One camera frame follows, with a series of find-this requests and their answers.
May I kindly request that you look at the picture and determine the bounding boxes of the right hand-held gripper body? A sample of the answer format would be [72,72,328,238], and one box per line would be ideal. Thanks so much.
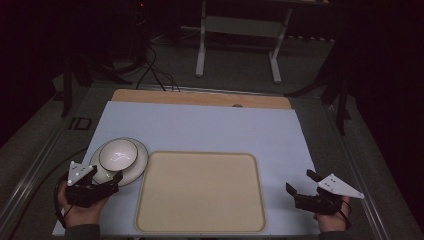
[294,173,365,216]

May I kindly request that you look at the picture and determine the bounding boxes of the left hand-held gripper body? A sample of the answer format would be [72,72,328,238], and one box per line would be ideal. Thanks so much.
[64,160,120,208]

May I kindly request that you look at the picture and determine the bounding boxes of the white bowl with dark rim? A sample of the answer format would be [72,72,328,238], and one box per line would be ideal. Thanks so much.
[98,138,139,173]

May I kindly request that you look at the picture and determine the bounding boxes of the white round bowl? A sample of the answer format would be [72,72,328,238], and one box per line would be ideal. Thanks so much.
[89,136,150,188]

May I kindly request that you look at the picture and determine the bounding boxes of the person's left hand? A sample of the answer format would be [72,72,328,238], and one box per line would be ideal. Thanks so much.
[57,181,111,230]

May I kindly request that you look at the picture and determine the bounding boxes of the person's right hand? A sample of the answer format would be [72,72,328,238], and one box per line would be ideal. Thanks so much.
[313,195,352,233]

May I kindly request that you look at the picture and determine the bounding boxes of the black tripod stand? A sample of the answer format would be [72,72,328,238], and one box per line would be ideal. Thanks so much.
[283,43,353,137]

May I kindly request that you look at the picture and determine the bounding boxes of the beige rectangular tray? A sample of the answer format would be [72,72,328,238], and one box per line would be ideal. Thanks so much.
[134,150,267,234]

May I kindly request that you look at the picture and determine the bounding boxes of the black metal stand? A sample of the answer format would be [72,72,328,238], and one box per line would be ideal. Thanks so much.
[53,54,91,119]

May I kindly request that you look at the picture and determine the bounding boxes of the pale blue table mat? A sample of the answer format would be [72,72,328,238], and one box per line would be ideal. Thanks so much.
[51,100,321,238]

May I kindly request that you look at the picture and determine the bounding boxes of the wooden table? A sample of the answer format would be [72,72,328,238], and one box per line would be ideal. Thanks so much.
[110,88,293,111]

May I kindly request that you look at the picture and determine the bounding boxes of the white metal stand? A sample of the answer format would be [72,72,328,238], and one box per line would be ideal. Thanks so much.
[194,0,295,85]

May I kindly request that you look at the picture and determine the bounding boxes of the metal floor rail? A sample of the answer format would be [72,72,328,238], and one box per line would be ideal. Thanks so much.
[0,124,68,234]
[321,103,391,240]

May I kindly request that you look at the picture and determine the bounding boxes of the black square floor bracket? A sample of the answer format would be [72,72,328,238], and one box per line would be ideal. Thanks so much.
[68,116,93,131]

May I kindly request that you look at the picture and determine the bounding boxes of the black floor cables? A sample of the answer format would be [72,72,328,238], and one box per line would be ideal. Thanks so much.
[134,44,182,93]

